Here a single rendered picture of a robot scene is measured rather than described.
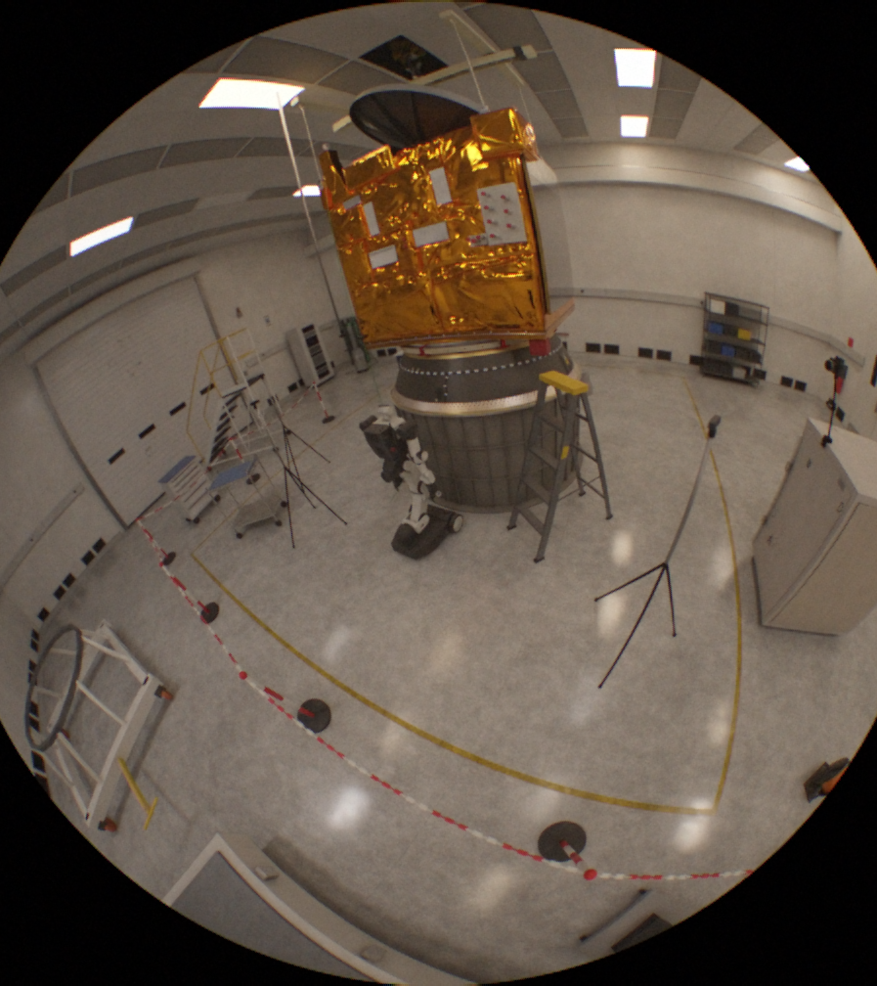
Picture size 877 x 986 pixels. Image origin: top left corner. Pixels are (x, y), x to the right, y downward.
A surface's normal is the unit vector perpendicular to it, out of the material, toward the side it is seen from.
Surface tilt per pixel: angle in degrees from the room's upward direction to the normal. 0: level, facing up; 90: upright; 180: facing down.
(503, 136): 87
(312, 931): 0
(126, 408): 90
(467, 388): 62
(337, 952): 0
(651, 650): 0
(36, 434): 90
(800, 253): 90
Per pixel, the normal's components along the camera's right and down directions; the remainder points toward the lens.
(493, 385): -0.11, 0.20
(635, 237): -0.48, 0.63
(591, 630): -0.20, -0.76
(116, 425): 0.85, 0.17
